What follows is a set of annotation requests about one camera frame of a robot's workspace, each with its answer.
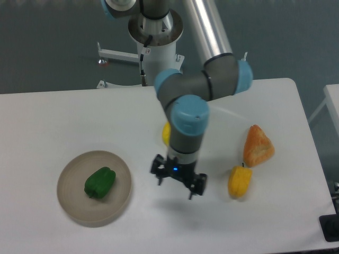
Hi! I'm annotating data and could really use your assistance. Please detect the white side table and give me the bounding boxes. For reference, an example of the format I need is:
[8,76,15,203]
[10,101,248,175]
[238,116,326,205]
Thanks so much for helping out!
[307,84,338,132]

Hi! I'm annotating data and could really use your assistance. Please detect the orange bread piece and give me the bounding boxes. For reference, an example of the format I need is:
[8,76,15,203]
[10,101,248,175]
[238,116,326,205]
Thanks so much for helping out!
[243,124,275,167]

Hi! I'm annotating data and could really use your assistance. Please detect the yellow bell pepper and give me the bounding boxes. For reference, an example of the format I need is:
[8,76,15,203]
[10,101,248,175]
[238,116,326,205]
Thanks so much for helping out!
[228,163,253,198]

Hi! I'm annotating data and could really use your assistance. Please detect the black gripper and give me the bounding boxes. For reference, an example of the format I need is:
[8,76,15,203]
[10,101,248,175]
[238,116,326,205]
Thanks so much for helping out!
[150,154,207,199]

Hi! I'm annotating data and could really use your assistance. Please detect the black device at table edge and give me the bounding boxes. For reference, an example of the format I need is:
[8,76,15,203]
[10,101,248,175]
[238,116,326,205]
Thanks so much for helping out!
[319,214,338,242]

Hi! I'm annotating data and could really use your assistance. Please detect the green bell pepper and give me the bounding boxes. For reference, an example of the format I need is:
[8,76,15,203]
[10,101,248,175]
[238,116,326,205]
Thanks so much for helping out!
[84,167,116,199]

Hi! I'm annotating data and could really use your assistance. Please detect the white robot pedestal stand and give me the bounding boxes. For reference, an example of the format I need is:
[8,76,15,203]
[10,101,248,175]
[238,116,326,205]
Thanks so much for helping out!
[95,10,249,89]

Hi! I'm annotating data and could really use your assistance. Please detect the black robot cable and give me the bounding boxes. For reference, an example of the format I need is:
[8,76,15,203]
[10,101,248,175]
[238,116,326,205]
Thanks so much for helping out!
[139,34,153,87]

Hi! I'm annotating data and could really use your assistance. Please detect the beige round plate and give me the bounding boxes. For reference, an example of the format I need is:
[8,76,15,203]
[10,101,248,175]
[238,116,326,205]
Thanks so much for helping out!
[57,150,132,228]

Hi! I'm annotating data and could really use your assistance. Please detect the yellow banana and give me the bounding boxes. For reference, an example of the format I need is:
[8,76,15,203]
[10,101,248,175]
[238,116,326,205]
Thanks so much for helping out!
[162,122,171,147]

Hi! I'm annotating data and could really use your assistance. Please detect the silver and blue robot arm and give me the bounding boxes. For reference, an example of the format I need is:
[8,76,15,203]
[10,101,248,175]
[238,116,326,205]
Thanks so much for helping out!
[98,1,253,195]

